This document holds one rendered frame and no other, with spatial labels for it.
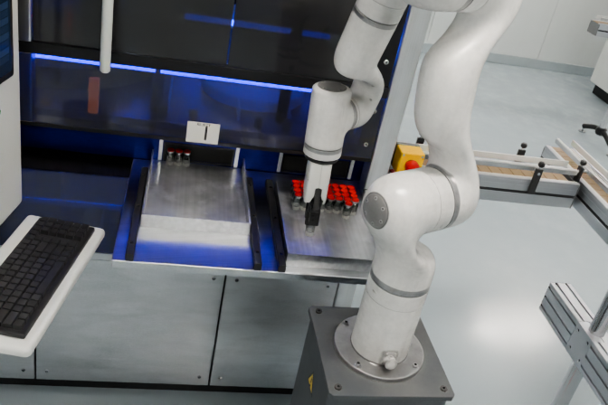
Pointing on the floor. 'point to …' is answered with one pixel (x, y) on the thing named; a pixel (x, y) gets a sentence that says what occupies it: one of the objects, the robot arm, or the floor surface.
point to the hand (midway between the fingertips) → (312, 213)
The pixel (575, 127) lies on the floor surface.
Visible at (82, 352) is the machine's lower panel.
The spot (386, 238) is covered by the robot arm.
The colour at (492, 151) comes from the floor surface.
